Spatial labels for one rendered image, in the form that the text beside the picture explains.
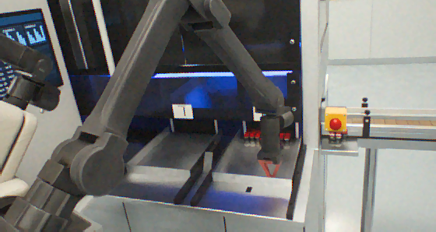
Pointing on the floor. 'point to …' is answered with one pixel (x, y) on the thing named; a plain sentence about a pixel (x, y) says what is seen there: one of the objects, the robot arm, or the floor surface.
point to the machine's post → (311, 93)
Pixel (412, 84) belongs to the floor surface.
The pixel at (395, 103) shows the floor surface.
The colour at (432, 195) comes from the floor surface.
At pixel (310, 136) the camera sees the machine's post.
